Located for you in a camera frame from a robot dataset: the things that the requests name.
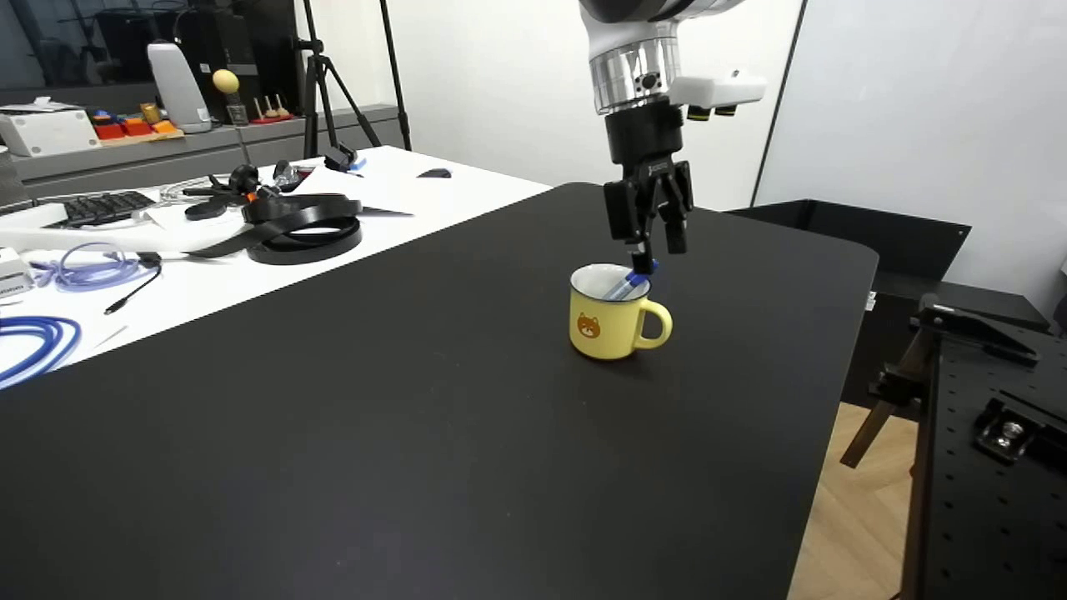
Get black metal clamp mount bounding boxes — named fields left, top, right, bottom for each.
left=973, top=391, right=1067, bottom=470

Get black coiled cable bundle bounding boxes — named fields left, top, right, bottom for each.
left=184, top=190, right=367, bottom=268

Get yellow mug with bear print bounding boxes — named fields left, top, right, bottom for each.
left=568, top=263, right=672, bottom=359

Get black keyboard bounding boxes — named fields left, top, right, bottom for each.
left=64, top=190, right=149, bottom=227

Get yellow ball on stand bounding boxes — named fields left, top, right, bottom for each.
left=210, top=65, right=245, bottom=125

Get orange red toy blocks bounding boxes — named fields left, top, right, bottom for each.
left=89, top=104, right=184, bottom=139

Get black perforated side table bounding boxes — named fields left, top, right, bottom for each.
left=901, top=295, right=1067, bottom=600

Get light blue cable coil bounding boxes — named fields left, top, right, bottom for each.
left=31, top=240, right=153, bottom=295

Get blue and white marker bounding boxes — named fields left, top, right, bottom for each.
left=602, top=271, right=650, bottom=301

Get black computer mouse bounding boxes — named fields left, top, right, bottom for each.
left=419, top=168, right=454, bottom=181

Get white box device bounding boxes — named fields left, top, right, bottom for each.
left=0, top=108, right=99, bottom=155

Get black thin cable with plug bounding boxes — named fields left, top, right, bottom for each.
left=102, top=250, right=168, bottom=315

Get black camera tripod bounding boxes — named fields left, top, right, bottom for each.
left=298, top=0, right=380, bottom=170

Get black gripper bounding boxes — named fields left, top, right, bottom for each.
left=602, top=100, right=692, bottom=277

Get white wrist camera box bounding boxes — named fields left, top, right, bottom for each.
left=669, top=74, right=768, bottom=120

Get blue cable loop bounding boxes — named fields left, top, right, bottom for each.
left=0, top=312, right=88, bottom=393

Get grey white chair back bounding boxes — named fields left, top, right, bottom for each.
left=145, top=42, right=210, bottom=134

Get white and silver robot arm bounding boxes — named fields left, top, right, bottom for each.
left=581, top=0, right=764, bottom=277

